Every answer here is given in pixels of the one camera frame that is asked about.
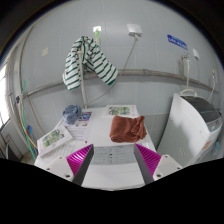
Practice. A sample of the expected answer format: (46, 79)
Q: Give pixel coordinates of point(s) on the green striped white towel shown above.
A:
(100, 65)

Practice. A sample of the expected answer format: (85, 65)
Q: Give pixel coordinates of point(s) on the grey horizontal wall pipe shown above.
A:
(150, 72)

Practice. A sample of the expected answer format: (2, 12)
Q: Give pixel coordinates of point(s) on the blue-grey crumpled cloth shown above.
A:
(71, 114)

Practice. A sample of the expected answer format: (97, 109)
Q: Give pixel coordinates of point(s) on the white top-load washing machine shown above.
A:
(186, 133)

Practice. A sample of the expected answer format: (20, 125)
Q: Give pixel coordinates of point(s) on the leaflet with blue picture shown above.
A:
(80, 125)

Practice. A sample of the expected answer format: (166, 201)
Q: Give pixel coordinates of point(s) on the white vertical pipe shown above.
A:
(83, 90)

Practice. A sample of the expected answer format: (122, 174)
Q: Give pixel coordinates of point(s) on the white wall socket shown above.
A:
(134, 29)

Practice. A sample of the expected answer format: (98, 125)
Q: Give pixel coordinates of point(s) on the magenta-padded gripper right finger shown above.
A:
(150, 159)

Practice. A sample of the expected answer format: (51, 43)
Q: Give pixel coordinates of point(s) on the window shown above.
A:
(3, 100)

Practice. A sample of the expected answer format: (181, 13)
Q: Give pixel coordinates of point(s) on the brown towel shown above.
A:
(128, 128)

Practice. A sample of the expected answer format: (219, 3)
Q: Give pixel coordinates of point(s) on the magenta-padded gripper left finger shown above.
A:
(78, 160)

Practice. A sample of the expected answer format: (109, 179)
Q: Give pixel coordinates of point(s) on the blue wall sign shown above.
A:
(177, 42)

